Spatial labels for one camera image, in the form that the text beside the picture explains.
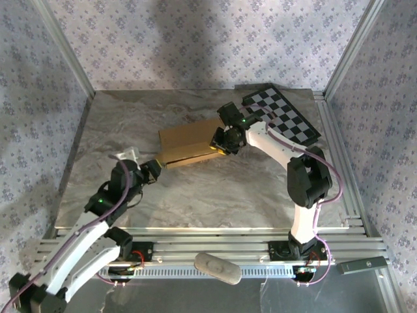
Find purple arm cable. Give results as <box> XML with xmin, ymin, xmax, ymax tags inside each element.
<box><xmin>6</xmin><ymin>159</ymin><xmax>146</xmax><ymax>313</ymax></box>
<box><xmin>239</xmin><ymin>104</ymin><xmax>345</xmax><ymax>288</ymax></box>

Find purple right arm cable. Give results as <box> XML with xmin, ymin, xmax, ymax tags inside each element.
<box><xmin>239</xmin><ymin>104</ymin><xmax>345</xmax><ymax>288</ymax></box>

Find black and grey checkerboard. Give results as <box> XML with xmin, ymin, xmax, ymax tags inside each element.
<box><xmin>234</xmin><ymin>83</ymin><xmax>322</xmax><ymax>146</ymax></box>

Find brown cardboard box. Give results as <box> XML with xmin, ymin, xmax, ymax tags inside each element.
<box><xmin>158</xmin><ymin>117</ymin><xmax>225</xmax><ymax>170</ymax></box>

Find small circuit board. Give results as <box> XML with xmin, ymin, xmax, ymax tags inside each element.
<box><xmin>109</xmin><ymin>265</ymin><xmax>144</xmax><ymax>282</ymax></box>
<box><xmin>295</xmin><ymin>265</ymin><xmax>319</xmax><ymax>280</ymax></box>

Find dark grey rectangular device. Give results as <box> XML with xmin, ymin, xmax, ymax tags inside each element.
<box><xmin>336</xmin><ymin>256</ymin><xmax>389</xmax><ymax>275</ymax></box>

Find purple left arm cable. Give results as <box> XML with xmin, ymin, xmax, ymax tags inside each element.
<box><xmin>6</xmin><ymin>159</ymin><xmax>146</xmax><ymax>313</ymax></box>

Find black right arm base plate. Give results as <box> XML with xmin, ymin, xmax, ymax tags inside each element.
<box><xmin>267</xmin><ymin>240</ymin><xmax>328</xmax><ymax>261</ymax></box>

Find grey oval pad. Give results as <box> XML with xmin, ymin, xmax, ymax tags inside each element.
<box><xmin>194</xmin><ymin>251</ymin><xmax>242</xmax><ymax>286</ymax></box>

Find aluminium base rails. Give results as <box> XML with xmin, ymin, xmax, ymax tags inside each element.
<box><xmin>37</xmin><ymin>226</ymin><xmax>388</xmax><ymax>261</ymax></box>

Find grey slotted cable duct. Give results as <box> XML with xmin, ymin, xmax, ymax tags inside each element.
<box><xmin>97</xmin><ymin>263</ymin><xmax>294</xmax><ymax>278</ymax></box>

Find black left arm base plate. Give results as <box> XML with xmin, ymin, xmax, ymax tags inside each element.
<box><xmin>107</xmin><ymin>241</ymin><xmax>154</xmax><ymax>263</ymax></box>

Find aluminium frame post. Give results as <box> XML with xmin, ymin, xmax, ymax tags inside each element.
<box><xmin>32</xmin><ymin>0</ymin><xmax>97</xmax><ymax>100</ymax></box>
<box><xmin>324</xmin><ymin>0</ymin><xmax>390</xmax><ymax>98</ymax></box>

